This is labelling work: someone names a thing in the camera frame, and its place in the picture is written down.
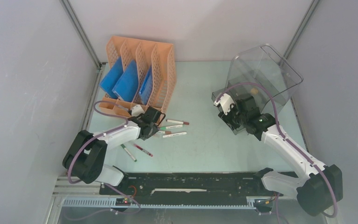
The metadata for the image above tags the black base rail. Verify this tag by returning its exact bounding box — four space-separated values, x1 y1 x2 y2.
99 172 277 207

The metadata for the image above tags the white marker right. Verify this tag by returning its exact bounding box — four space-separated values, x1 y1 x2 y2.
162 132 187 138

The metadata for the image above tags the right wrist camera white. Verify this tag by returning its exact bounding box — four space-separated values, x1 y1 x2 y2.
213 93 235 115

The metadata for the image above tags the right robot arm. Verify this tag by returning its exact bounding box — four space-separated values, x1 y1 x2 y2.
213 93 343 217

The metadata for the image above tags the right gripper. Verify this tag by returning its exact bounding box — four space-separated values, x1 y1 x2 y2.
217 100 247 131

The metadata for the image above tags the blue folder front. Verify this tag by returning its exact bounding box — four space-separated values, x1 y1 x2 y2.
99 57 124 99

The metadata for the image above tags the blue folder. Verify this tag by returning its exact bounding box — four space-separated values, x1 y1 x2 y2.
138 66 153 105
112 60 139 102
99 57 124 99

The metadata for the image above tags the green cap marker lower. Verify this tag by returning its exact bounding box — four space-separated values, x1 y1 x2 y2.
121 144 137 162

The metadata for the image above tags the green cap marker upper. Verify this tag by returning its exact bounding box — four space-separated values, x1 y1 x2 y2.
160 124 183 131

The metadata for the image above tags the clear plastic drawer cabinet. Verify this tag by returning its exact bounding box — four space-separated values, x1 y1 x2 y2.
211 43 304 136

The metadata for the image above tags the small cork block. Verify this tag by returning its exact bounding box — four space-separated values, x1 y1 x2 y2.
250 88 259 95

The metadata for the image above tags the brown cap marker in cluster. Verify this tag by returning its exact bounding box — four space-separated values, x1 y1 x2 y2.
157 130 172 134

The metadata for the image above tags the green cap marker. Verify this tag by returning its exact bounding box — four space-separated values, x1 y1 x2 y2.
160 124 183 131
121 144 137 162

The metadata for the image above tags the orange plastic file organizer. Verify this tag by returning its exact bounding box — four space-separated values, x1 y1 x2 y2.
98 36 176 117

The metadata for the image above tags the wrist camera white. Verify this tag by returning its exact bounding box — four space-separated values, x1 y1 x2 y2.
213 93 235 115
129 105 145 117

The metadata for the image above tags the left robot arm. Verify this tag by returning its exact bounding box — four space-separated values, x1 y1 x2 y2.
62 107 165 194

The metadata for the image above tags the red pen lower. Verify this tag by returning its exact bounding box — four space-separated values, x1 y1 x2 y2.
133 143 153 157

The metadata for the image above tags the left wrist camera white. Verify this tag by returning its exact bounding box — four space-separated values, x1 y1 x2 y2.
129 105 145 117

